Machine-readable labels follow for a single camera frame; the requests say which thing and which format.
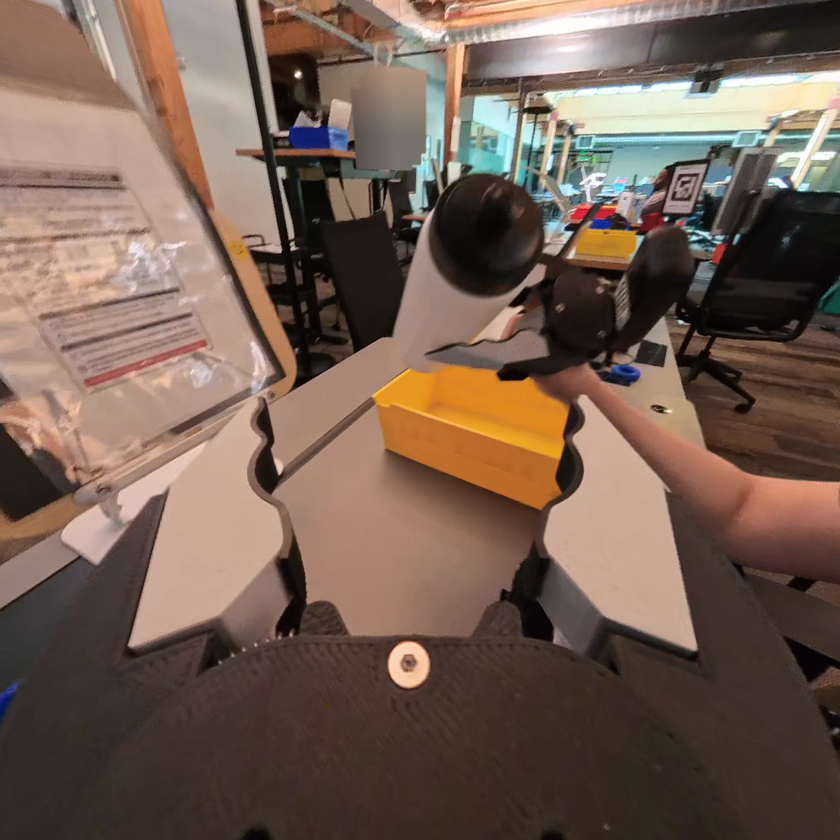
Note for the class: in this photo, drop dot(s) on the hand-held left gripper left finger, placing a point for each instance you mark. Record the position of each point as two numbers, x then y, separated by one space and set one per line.
203 558

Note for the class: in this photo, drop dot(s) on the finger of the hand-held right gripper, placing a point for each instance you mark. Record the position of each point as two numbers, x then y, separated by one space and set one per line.
499 351
508 325

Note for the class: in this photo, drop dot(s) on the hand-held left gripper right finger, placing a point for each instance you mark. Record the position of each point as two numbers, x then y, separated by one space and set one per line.
617 558

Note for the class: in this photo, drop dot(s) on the white bottle black cap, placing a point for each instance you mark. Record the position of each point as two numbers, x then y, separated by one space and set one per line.
433 315

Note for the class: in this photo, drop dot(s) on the yellow plastic bin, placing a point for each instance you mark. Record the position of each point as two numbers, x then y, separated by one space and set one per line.
607 244
459 446

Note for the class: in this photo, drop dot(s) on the person's right forearm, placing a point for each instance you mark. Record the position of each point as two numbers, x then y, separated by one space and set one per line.
722 485

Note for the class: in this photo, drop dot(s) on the person's right hand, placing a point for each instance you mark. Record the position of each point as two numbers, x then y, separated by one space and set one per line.
574 387

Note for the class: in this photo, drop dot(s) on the black rectangular pad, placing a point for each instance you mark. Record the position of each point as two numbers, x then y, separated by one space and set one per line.
651 353

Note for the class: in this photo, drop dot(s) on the white stand base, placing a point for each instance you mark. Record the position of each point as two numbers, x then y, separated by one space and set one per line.
98 538

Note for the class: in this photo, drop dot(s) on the black straight-back chair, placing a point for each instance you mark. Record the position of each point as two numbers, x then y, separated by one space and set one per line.
361 282

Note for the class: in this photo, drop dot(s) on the fiducial marker sign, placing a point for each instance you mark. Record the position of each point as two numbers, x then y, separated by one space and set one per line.
686 187

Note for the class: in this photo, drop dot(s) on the black mesh office chair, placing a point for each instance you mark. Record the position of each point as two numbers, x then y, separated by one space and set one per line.
774 275

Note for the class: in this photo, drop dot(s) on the small black cart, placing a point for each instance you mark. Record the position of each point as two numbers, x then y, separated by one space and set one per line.
275 249

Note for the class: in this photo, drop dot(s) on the black pole stand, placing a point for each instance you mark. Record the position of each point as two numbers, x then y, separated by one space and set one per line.
275 197

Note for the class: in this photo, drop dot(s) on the blue bin with white boxes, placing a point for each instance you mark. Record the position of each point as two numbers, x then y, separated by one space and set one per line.
315 139

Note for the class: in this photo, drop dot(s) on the wooden standing desk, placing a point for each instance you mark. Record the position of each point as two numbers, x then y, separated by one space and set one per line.
295 154

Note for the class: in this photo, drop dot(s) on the clear-sleeved instruction sheet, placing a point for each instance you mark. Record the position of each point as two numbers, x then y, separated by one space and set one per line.
98 295

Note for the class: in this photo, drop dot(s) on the instruction sheet on stand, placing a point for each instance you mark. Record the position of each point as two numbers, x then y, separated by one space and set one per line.
52 52

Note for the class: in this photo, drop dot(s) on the wooden support post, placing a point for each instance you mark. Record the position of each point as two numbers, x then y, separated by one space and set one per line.
164 98

